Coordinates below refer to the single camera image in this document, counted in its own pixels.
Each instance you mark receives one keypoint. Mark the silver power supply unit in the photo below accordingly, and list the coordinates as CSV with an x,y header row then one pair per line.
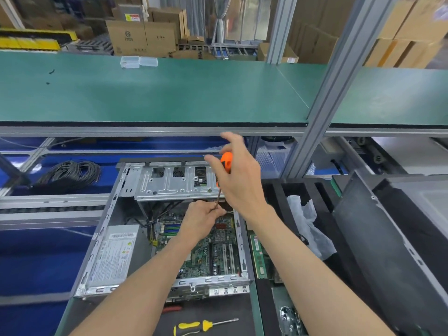
x,y
112,255

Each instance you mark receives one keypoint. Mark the person's right forearm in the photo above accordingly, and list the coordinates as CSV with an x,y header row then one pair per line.
x,y
308,276

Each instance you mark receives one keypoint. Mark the silver metal bracket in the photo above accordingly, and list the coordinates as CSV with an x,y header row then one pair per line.
x,y
285,314

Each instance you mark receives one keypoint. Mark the white plastic bag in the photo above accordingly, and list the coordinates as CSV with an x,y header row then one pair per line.
x,y
311,227

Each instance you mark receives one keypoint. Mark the yellow black barrier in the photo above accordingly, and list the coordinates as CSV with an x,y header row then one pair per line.
x,y
31,41

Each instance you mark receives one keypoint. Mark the clear plastic box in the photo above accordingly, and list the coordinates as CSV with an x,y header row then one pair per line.
x,y
129,62
148,61

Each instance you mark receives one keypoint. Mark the person's left forearm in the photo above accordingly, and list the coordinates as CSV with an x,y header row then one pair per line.
x,y
140,290

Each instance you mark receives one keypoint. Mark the green memory module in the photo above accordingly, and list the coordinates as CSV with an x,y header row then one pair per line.
x,y
258,257

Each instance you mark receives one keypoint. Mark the person's left hand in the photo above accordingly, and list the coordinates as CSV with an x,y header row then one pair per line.
x,y
196,220

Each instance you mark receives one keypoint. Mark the grey curtain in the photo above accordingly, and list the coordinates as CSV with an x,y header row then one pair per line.
x,y
218,20

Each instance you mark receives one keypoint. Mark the black foam tray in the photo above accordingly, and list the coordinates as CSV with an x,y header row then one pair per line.
x,y
276,202

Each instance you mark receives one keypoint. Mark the grey computer side panel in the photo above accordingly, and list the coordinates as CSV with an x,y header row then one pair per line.
x,y
378,234

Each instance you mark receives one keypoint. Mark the wide aluminium frame post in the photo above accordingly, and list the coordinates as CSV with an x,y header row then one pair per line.
x,y
336,80

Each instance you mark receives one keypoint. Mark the green computer motherboard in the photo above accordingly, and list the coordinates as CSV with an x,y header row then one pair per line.
x,y
217,255

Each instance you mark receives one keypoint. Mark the narrow aluminium frame post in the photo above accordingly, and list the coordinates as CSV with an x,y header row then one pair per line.
x,y
281,27

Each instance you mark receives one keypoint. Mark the grey metal computer case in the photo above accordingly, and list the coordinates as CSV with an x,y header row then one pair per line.
x,y
115,213

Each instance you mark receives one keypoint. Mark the person's left fingers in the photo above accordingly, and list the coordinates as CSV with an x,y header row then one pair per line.
x,y
214,210

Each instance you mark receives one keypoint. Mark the metal roller conveyor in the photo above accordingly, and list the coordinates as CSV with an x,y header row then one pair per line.
x,y
92,45

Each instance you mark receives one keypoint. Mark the large brown cardboard box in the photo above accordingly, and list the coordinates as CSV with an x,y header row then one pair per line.
x,y
140,38

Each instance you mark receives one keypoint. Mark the silver metal drive cage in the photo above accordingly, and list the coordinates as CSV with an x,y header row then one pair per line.
x,y
168,181

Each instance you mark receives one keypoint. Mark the person's right hand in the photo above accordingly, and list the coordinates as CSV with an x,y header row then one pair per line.
x,y
241,181

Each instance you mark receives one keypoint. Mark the stack of tan cardboard boxes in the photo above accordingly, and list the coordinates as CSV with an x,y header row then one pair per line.
x,y
409,34

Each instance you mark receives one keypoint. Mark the aluminium conveyor rail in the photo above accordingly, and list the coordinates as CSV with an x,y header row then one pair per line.
x,y
52,209

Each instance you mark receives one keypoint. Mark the person's right thumb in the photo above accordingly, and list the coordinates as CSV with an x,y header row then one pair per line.
x,y
214,163

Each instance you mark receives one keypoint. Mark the small brown cardboard box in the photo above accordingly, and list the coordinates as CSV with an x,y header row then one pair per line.
x,y
288,54

